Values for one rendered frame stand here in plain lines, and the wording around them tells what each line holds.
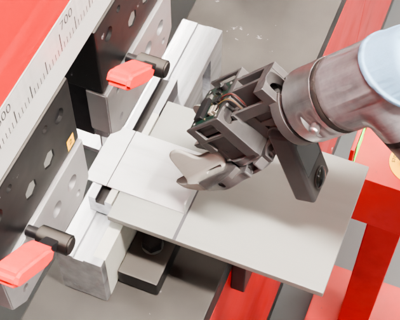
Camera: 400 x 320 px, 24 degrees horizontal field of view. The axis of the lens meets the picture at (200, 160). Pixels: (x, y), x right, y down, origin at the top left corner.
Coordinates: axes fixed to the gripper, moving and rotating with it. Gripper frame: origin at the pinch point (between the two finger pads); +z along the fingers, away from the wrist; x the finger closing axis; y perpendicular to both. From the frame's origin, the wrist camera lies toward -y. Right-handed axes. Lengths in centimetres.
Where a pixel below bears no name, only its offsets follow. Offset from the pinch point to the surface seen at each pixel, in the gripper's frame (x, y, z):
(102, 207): 6.1, 3.5, 11.2
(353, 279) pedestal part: -30, -61, 42
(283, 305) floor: -35, -72, 76
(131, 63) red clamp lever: 7.5, 18.6, -17.0
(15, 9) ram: 18.1, 31.3, -28.0
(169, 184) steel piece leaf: 1.2, -0.3, 5.5
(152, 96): -10.5, 4.8, 10.9
